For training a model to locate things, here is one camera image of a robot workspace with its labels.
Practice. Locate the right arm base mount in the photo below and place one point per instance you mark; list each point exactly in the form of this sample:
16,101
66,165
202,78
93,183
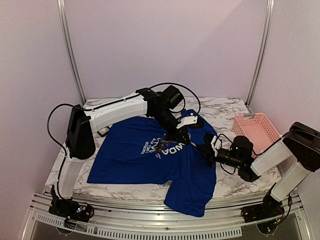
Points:
269,208

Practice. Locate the front aluminium rail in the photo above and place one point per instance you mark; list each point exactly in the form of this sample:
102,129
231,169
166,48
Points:
125,219

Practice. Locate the black display box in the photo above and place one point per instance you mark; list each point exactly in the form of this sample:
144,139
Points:
103,132

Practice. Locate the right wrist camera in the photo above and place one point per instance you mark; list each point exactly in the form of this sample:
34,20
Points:
212,141

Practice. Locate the pink perforated plastic basket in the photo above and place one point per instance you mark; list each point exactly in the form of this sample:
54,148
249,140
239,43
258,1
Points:
257,128

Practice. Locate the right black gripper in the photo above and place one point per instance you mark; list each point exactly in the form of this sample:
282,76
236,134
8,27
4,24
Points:
208,151

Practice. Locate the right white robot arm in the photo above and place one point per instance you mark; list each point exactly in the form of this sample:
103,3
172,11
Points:
301,142

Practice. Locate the left aluminium frame post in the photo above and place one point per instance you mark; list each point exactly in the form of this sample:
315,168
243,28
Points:
69,50

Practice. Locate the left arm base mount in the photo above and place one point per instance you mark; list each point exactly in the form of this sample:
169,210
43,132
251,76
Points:
70,209

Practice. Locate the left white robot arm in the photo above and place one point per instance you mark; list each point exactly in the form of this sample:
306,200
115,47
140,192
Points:
85,122

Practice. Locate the right aluminium frame post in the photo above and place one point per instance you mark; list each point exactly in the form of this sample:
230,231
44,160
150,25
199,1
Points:
270,4

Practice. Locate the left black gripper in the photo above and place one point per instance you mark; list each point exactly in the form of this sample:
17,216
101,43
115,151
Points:
178,135

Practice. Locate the blue panda t-shirt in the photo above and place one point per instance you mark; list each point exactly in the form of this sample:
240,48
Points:
134,152

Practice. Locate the aluminium frame post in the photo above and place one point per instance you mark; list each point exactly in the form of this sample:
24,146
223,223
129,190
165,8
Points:
270,4
69,50

